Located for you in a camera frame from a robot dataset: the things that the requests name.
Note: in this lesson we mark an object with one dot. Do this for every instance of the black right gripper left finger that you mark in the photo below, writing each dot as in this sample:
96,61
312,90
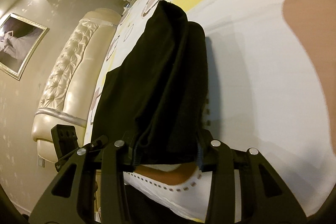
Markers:
69,197

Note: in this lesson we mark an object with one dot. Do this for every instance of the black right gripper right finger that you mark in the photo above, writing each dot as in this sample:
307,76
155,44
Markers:
265,197

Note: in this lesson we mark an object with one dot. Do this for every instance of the black pants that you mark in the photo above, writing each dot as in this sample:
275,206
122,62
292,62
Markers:
154,100

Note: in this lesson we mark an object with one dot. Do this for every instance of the cream tufted leather headboard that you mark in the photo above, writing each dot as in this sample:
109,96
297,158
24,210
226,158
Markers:
70,87

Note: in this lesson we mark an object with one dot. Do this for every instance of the framed wedding photo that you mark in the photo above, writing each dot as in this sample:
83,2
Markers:
19,39

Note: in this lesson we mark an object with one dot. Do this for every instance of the patterned white bed sheet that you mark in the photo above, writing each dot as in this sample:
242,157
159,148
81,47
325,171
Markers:
272,84

